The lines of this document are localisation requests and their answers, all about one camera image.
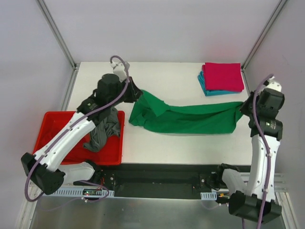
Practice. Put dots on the aluminium frame post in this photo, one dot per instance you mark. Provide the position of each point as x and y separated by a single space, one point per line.
56 32
268 26

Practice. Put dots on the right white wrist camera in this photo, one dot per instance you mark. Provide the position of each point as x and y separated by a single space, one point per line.
271 83

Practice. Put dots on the right slotted cable duct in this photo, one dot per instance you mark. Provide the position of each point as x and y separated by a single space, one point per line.
210 196

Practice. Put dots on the red t shirt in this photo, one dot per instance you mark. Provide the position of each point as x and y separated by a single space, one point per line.
49 132

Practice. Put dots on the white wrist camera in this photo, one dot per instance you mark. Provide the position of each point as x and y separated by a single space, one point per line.
271 83
118 69

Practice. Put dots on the folded magenta t shirt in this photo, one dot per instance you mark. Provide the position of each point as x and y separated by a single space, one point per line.
223 76

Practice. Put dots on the slotted cable duct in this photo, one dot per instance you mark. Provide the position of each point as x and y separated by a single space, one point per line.
210 196
82 192

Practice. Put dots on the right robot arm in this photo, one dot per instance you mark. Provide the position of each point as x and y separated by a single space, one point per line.
255 200

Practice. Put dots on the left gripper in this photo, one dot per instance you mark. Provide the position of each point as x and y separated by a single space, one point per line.
131 90

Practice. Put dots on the green t shirt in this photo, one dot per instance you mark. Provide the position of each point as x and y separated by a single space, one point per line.
153 114

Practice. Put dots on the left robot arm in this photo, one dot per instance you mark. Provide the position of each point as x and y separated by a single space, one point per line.
44 167

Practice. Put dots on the right aluminium frame post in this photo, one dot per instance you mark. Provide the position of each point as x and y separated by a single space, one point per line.
268 26

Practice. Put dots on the grey t shirt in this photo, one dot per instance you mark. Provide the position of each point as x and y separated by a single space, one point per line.
107 125

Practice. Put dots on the red plastic bin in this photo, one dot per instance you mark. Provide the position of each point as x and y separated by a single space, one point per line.
110 154

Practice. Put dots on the folded teal t shirt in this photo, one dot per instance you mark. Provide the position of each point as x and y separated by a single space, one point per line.
206 92

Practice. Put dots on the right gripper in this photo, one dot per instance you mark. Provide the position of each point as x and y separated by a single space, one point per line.
248 108

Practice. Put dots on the left slotted cable duct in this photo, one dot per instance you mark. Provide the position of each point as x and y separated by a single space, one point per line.
82 192

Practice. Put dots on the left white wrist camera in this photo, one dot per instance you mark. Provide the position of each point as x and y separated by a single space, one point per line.
118 69

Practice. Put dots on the left aluminium frame post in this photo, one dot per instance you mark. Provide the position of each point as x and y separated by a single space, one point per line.
56 32

